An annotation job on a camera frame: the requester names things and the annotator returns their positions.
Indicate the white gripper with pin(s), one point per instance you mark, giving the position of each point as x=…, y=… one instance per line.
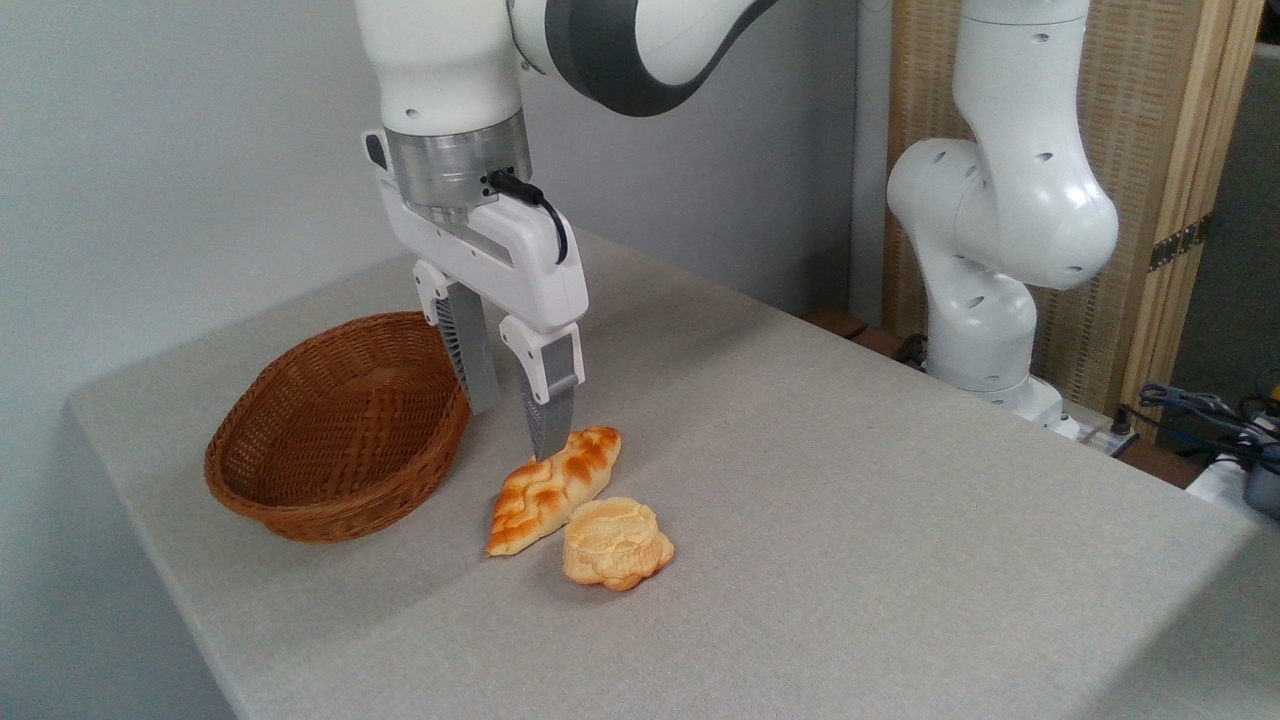
x=520, y=265

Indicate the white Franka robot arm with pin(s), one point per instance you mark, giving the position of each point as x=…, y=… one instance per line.
x=1000, y=200

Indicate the braided long bread loaf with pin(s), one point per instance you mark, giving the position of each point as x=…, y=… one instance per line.
x=550, y=490

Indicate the round flower-shaped bread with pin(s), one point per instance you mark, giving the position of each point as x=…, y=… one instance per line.
x=615, y=545

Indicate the brown wicker basket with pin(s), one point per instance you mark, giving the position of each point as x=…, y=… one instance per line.
x=300, y=470

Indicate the brown wooden board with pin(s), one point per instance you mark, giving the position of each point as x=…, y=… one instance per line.
x=850, y=328

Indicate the black metal screen hinge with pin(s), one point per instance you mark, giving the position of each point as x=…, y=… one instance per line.
x=1178, y=243

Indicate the bamboo folding screen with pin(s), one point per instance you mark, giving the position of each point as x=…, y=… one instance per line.
x=1140, y=110

